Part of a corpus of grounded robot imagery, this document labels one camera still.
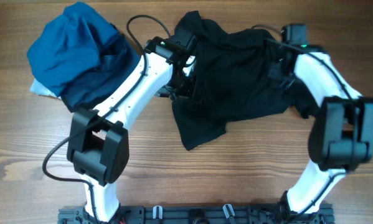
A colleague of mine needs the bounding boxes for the black polo shirt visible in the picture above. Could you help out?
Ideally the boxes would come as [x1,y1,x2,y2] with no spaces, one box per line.
[172,11,319,151]

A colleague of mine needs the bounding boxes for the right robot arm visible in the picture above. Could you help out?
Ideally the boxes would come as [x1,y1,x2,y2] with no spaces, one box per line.
[270,24,373,223]

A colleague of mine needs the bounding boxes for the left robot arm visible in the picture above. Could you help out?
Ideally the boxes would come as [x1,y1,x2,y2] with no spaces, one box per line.
[58,28,197,223]

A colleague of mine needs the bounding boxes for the dark teal garment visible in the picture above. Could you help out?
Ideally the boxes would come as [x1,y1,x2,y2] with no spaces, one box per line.
[61,35,140,113]

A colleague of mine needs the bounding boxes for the bright blue shirt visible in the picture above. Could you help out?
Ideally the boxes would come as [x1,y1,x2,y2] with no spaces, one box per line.
[27,2,122,96]

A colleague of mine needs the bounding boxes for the light grey cloth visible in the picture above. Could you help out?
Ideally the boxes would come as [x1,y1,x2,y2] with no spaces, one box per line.
[30,79,61,99]

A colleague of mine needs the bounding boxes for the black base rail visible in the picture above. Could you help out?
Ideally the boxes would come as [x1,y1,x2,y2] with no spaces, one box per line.
[57,204,336,224]

